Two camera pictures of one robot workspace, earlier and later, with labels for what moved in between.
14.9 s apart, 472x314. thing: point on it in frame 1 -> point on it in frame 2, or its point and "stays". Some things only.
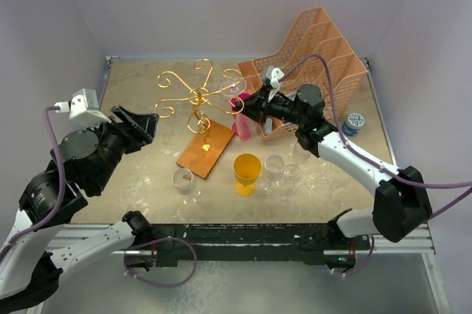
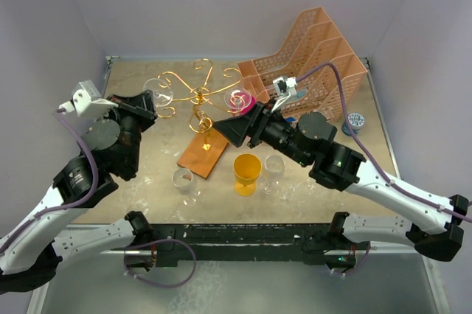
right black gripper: [257, 105] -> [234, 129]
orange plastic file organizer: [317, 52] stays
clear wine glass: [273, 167] stays
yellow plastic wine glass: [247, 168] stays
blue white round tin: [353, 124] stays
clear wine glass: [292, 172] -> [161, 90]
